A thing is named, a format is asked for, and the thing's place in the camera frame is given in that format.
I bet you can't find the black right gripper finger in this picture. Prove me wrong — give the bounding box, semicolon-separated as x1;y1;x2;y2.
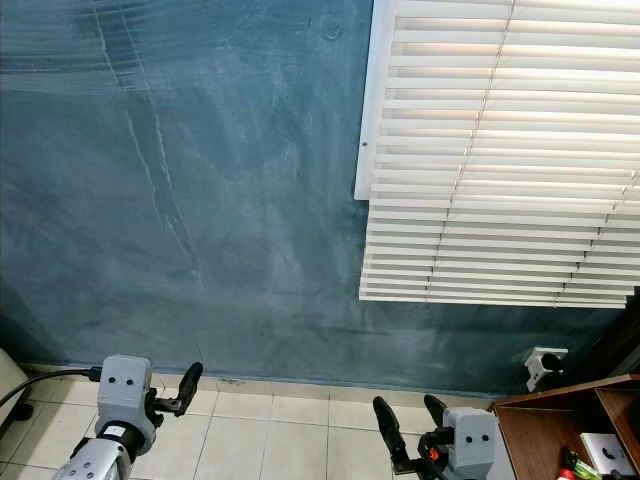
371;395;414;474
422;393;454;434

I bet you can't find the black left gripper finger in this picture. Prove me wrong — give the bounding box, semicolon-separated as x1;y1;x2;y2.
178;361;204;415

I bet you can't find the brown wooden desk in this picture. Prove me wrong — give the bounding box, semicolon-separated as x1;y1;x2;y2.
492;374;640;480

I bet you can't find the green and red packet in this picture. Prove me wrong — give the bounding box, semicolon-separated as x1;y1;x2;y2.
558;447;603;480

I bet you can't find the white slatted window blind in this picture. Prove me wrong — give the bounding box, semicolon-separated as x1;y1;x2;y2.
359;0;640;310

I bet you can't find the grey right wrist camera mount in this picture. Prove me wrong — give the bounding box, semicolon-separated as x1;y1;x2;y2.
453;406;505;478

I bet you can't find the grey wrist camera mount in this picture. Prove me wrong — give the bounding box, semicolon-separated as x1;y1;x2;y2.
453;406;505;478
96;354;155;453

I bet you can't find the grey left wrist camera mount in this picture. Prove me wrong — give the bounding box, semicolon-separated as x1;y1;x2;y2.
96;354;155;453

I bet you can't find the white wall socket with plug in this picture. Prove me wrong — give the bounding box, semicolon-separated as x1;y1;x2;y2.
524;346;570;394

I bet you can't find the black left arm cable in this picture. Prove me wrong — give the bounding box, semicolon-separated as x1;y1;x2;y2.
0;367;103;411

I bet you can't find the white window frame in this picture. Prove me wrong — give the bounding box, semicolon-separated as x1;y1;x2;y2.
354;0;402;202

